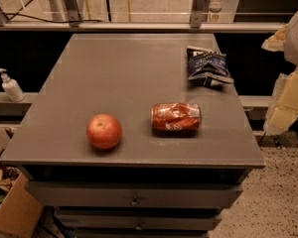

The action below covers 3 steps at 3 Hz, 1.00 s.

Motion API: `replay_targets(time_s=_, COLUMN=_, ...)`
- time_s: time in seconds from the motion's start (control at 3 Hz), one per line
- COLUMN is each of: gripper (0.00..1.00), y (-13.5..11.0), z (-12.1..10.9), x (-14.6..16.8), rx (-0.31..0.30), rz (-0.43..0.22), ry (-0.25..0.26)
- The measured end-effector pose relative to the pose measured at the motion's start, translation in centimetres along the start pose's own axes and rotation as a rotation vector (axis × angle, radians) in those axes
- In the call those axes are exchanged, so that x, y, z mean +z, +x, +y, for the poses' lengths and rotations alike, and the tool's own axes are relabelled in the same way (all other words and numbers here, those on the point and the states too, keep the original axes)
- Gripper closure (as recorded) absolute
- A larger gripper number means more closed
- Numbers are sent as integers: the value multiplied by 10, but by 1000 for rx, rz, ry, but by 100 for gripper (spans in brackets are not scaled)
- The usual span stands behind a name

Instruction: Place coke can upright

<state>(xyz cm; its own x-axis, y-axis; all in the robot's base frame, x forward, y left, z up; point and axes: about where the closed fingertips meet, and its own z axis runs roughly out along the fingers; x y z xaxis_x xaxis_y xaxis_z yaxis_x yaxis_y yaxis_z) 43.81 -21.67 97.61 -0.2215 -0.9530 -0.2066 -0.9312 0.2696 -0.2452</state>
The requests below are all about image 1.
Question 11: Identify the white pump soap bottle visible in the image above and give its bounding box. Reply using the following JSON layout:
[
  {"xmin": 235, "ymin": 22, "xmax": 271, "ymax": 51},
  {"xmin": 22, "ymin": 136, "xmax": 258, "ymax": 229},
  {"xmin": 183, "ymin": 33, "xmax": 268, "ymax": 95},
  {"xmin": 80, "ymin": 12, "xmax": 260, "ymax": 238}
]
[{"xmin": 0, "ymin": 68, "xmax": 25, "ymax": 102}]

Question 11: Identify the cardboard box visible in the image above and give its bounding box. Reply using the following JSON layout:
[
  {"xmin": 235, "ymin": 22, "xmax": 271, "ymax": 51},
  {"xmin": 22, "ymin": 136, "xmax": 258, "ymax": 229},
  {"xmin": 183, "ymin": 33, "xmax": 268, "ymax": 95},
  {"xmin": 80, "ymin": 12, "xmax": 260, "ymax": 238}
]
[{"xmin": 0, "ymin": 175, "xmax": 44, "ymax": 238}]

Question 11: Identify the top drawer metal knob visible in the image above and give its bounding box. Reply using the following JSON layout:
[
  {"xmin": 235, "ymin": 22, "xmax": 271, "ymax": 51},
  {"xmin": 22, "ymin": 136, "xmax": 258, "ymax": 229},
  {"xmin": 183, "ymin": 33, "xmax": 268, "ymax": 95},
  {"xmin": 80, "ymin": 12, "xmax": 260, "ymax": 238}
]
[{"xmin": 130, "ymin": 196, "xmax": 140, "ymax": 207}]

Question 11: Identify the red apple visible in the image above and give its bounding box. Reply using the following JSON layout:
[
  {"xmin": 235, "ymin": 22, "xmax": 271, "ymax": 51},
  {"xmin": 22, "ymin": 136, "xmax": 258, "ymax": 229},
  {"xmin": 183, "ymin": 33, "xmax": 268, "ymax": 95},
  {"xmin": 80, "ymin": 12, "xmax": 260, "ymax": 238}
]
[{"xmin": 86, "ymin": 113, "xmax": 122, "ymax": 150}]

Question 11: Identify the black cable on shelf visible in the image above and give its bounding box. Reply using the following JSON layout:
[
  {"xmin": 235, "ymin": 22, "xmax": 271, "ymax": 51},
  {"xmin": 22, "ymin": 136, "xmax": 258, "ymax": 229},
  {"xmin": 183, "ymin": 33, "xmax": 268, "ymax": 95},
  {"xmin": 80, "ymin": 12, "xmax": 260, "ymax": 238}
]
[{"xmin": 4, "ymin": 12, "xmax": 103, "ymax": 25}]

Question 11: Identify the drawer metal knob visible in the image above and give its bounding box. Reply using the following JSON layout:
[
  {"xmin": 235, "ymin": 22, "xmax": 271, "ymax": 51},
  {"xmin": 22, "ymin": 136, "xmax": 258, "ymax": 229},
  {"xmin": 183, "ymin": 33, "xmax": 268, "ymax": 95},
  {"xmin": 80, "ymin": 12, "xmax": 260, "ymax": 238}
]
[
  {"xmin": 135, "ymin": 223, "xmax": 144, "ymax": 231},
  {"xmin": 130, "ymin": 196, "xmax": 140, "ymax": 207}
]

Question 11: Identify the blue chip bag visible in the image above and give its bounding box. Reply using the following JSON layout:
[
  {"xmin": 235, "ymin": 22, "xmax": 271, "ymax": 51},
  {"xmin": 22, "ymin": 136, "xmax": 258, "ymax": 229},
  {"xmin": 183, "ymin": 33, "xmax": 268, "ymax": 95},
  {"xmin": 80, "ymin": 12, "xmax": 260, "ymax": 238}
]
[{"xmin": 187, "ymin": 46, "xmax": 234, "ymax": 87}]

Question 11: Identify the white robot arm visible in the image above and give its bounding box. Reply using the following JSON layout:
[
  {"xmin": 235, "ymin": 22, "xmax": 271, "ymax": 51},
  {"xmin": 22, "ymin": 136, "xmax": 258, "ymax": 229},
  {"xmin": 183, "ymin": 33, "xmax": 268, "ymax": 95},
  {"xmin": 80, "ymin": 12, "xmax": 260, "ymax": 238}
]
[{"xmin": 261, "ymin": 11, "xmax": 298, "ymax": 136}]

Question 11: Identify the red crushed coke can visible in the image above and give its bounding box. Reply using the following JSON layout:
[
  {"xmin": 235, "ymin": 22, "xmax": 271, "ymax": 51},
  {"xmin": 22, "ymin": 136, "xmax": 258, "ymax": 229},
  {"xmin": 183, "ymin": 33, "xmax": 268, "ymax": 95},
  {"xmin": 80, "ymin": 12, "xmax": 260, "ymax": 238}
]
[{"xmin": 151, "ymin": 102, "xmax": 202, "ymax": 131}]

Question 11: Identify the grey drawer cabinet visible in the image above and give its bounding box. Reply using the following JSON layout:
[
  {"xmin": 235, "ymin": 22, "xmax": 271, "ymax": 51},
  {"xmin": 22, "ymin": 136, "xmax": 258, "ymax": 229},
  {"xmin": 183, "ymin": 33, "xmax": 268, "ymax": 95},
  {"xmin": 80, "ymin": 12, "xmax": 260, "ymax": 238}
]
[{"xmin": 1, "ymin": 34, "xmax": 264, "ymax": 238}]

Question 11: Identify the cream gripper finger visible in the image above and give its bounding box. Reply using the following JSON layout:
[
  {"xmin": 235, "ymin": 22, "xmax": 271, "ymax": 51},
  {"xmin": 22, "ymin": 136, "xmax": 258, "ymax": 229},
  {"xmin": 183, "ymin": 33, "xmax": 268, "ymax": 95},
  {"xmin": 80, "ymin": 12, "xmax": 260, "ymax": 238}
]
[
  {"xmin": 263, "ymin": 66, "xmax": 298, "ymax": 136},
  {"xmin": 261, "ymin": 25, "xmax": 288, "ymax": 52}
]

